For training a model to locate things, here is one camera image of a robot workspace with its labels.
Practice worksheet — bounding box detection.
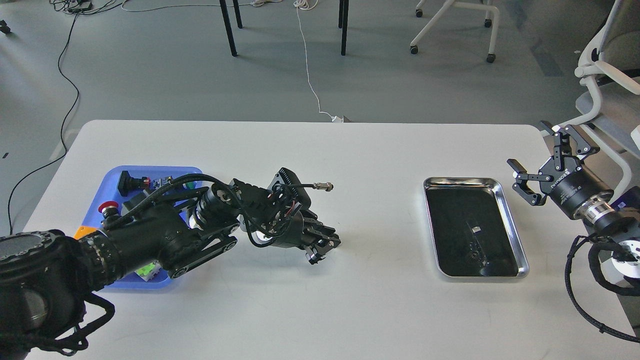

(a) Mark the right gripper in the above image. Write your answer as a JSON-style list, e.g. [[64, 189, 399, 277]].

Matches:
[[507, 121, 614, 220]]

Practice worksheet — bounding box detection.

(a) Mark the white office chair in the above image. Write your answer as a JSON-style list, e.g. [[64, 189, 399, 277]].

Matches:
[[561, 0, 640, 199]]

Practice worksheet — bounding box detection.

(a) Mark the white floor cable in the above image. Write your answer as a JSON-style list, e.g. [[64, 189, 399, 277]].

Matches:
[[292, 0, 344, 124]]

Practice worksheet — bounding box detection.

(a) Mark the black selector switch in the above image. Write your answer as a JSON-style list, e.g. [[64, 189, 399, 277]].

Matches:
[[117, 170, 151, 197]]

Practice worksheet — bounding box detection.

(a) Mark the green push button switch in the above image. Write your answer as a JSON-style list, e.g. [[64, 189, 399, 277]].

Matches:
[[181, 174, 197, 191]]

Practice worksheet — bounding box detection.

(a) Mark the green grey switch module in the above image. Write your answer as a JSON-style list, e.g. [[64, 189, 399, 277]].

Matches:
[[134, 263, 162, 282]]

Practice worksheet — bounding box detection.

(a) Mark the red mushroom push button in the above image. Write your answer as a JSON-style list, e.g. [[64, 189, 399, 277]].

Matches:
[[98, 200, 121, 220]]

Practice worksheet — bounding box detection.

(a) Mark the blue plastic tray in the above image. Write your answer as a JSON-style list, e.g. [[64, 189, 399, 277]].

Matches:
[[80, 165, 202, 291]]

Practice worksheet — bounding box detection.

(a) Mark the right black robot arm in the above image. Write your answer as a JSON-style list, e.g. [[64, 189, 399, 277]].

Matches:
[[507, 121, 639, 343]]

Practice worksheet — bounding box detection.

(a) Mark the orange button enclosure box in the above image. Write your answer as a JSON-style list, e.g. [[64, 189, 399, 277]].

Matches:
[[73, 225, 98, 240]]

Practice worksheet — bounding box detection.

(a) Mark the white rolling chair base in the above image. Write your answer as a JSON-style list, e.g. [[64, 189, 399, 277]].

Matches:
[[409, 0, 502, 64]]

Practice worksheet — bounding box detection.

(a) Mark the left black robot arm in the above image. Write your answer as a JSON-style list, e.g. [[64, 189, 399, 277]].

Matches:
[[0, 167, 341, 360]]

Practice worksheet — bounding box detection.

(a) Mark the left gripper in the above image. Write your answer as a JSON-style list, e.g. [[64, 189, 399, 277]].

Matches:
[[260, 212, 341, 265]]

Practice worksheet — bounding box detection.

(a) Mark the black table leg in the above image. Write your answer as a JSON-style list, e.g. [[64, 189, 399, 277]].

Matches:
[[337, 0, 350, 56], [231, 0, 243, 29], [218, 0, 238, 57]]

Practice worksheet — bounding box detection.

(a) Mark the steel metal tray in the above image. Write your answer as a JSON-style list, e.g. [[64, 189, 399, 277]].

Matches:
[[423, 177, 530, 283]]

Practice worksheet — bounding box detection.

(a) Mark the black floor cable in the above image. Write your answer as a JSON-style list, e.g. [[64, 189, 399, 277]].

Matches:
[[7, 0, 126, 236]]

